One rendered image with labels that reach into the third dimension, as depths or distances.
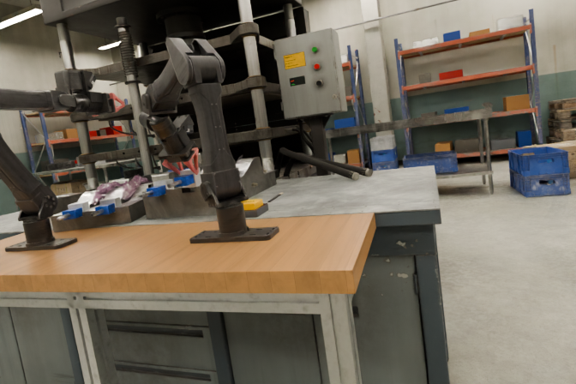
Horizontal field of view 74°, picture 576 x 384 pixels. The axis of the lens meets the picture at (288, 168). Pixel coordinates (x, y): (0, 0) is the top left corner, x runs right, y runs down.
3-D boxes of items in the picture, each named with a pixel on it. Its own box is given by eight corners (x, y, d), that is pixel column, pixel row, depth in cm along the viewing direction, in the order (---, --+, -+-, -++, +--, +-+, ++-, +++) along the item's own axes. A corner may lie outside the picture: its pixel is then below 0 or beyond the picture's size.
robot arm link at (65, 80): (66, 75, 125) (32, 71, 114) (87, 71, 122) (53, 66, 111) (72, 111, 126) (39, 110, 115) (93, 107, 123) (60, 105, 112)
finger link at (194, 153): (189, 168, 121) (175, 144, 116) (207, 165, 119) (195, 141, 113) (179, 182, 116) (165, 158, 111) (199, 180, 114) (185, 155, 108)
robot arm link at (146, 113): (133, 129, 112) (129, 87, 108) (161, 126, 118) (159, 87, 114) (148, 138, 104) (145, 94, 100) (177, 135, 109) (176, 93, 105)
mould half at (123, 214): (131, 222, 121) (125, 189, 120) (53, 232, 123) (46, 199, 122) (182, 194, 171) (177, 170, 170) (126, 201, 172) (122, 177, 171)
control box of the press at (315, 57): (367, 323, 192) (329, 25, 177) (309, 321, 203) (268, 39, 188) (372, 303, 213) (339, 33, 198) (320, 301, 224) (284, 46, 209)
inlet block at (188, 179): (177, 195, 107) (174, 176, 106) (163, 195, 109) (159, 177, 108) (202, 184, 119) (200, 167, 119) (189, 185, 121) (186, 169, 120)
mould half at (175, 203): (216, 214, 114) (208, 170, 113) (147, 219, 123) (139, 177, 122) (276, 183, 161) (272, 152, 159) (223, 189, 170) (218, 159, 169)
